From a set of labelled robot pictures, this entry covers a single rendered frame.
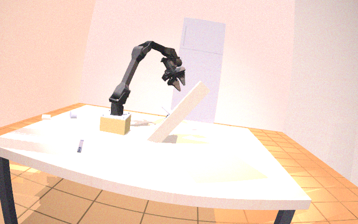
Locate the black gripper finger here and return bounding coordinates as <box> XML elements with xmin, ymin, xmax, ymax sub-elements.
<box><xmin>175</xmin><ymin>72</ymin><xmax>185</xmax><ymax>85</ymax></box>
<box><xmin>169</xmin><ymin>81</ymin><xmax>181</xmax><ymax>92</ymax></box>

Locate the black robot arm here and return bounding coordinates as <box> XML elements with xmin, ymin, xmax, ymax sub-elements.
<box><xmin>109</xmin><ymin>41</ymin><xmax>182</xmax><ymax>116</ymax></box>

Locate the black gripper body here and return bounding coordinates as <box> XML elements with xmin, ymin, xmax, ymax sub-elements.
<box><xmin>166</xmin><ymin>64</ymin><xmax>186</xmax><ymax>86</ymax></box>

